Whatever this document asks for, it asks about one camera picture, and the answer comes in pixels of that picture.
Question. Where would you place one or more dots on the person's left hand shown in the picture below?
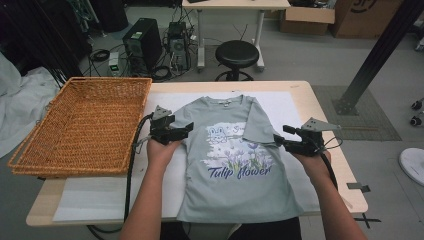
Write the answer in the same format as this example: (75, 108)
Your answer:
(160, 155)

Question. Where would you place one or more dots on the white cloth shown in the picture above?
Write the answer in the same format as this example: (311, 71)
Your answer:
(23, 100)

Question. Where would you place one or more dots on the open-frame computer case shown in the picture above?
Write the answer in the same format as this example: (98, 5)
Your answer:
(178, 46)

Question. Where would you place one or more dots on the black tape piece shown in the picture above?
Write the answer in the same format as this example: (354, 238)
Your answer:
(355, 186)

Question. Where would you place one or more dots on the white round base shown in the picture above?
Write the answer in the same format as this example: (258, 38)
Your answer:
(415, 166)

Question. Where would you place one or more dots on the person's right hand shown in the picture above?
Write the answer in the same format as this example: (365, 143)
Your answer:
(315, 166)

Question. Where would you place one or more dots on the person's dark trousers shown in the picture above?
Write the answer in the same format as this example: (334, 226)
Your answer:
(266, 230)

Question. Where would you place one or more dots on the white power unit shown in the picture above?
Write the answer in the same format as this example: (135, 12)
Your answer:
(114, 65)

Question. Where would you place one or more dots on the white foam mat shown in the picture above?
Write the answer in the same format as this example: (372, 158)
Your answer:
(86, 200)

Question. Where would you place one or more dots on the white-legged wooden desk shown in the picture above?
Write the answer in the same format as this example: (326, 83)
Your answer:
(233, 4)

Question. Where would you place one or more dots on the black computer tower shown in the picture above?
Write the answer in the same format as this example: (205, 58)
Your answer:
(143, 43)

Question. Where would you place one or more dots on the grey-green flower print t-shirt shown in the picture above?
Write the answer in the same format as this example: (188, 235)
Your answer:
(233, 200)

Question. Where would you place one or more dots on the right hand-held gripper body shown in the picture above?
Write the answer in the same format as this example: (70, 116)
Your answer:
(318, 125)

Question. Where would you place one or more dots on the large cardboard box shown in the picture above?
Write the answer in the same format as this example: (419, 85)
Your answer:
(363, 23)

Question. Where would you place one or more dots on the black caster wheel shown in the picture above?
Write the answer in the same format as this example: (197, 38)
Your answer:
(416, 105)
(415, 121)

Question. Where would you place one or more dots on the orange wicker basket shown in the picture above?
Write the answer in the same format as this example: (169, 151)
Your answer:
(86, 126)

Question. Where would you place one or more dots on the black round stool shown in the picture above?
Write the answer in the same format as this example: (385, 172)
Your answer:
(236, 53)

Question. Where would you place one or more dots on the black metal beam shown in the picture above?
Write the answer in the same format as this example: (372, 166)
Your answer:
(383, 46)

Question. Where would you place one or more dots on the dark curtain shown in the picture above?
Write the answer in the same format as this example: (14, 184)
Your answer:
(40, 33)

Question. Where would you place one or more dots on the open cardboard box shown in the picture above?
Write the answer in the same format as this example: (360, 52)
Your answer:
(306, 23)

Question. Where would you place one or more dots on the grey floor mat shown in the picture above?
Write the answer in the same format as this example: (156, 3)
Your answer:
(366, 116)

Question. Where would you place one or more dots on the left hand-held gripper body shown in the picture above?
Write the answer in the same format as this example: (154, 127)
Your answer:
(161, 131)

